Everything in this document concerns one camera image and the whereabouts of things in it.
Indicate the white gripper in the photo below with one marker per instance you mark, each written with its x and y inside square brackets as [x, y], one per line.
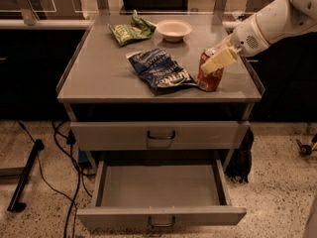
[248, 39]

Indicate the red coke can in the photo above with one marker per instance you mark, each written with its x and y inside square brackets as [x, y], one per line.
[208, 81]

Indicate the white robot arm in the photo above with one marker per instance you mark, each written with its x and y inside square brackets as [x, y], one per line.
[278, 20]

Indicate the closed top drawer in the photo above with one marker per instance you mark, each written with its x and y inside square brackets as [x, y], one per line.
[170, 135]

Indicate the grey drawer cabinet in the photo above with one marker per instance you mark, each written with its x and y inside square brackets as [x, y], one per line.
[145, 97]

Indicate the open middle drawer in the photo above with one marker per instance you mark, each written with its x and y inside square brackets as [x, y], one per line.
[160, 197]

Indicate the white paper bowl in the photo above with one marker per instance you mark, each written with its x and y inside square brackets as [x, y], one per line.
[173, 30]

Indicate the blue chip bag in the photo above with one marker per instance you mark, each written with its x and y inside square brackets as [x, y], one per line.
[159, 71]

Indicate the green chip bag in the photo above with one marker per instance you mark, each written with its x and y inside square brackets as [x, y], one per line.
[138, 29]

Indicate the black caster wheel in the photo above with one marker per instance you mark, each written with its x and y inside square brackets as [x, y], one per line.
[307, 150]

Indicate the black metal floor bar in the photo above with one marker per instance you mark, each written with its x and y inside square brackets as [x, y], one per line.
[16, 205]

